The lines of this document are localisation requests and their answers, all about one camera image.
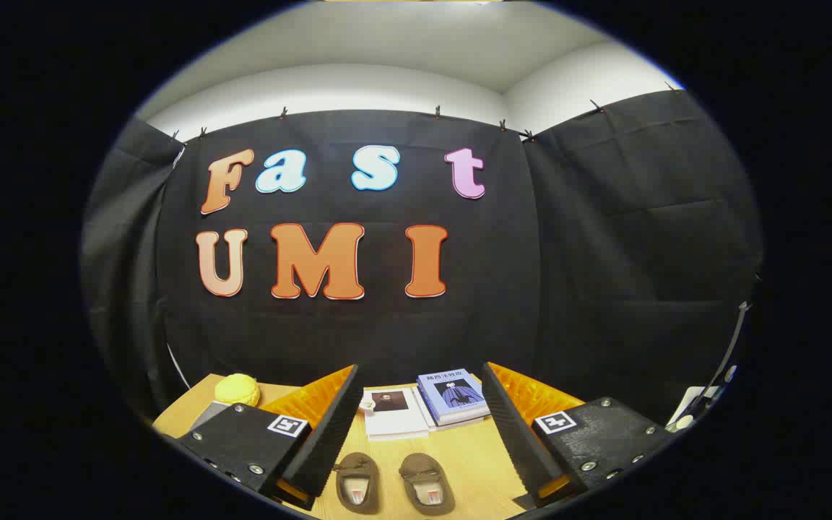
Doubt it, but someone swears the beige fabric storage box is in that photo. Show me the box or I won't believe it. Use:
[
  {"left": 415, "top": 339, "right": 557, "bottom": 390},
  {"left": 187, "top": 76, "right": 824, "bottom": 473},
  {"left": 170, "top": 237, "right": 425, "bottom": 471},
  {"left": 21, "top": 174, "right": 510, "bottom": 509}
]
[{"left": 188, "top": 401, "right": 233, "bottom": 434}]

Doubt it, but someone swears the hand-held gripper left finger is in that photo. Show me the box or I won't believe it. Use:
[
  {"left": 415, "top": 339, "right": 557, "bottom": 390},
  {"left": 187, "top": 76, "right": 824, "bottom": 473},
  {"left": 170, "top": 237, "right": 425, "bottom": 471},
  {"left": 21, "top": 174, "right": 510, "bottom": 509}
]
[{"left": 174, "top": 365, "right": 365, "bottom": 510}]

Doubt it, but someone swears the blue book with figure print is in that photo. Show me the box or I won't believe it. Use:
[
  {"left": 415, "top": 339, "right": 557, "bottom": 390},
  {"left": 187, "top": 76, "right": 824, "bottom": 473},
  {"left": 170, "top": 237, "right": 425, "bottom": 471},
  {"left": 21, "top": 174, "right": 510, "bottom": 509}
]
[{"left": 416, "top": 368, "right": 490, "bottom": 423}]

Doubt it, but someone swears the white flat object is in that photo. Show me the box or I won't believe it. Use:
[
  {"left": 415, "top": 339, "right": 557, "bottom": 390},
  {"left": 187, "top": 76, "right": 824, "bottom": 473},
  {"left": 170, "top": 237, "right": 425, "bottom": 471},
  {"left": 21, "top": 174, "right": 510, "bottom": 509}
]
[{"left": 665, "top": 385, "right": 720, "bottom": 433}]

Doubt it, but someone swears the yellow plush ball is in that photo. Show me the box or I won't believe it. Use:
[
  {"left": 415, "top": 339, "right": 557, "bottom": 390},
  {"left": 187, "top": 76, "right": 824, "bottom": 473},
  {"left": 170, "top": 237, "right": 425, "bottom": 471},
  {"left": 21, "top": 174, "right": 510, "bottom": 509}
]
[{"left": 214, "top": 373, "right": 260, "bottom": 407}]

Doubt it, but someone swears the brown fuzzy shoe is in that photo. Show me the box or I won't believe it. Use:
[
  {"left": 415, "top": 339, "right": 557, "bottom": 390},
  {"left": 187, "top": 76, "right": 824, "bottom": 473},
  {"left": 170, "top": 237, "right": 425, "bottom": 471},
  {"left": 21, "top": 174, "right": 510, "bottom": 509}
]
[
  {"left": 398, "top": 453, "right": 456, "bottom": 516},
  {"left": 333, "top": 452, "right": 381, "bottom": 515}
]

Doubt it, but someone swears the white book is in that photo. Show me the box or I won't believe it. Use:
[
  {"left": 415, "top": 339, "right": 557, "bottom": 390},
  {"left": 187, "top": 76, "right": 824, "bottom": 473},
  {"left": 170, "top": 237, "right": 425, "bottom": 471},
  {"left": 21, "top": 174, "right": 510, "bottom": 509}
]
[{"left": 363, "top": 387, "right": 430, "bottom": 440}]

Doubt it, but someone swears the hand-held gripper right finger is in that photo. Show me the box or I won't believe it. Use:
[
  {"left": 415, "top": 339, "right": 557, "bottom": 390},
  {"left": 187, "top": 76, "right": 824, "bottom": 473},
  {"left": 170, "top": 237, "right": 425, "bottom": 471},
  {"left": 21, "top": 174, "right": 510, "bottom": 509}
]
[{"left": 481, "top": 361, "right": 677, "bottom": 510}]

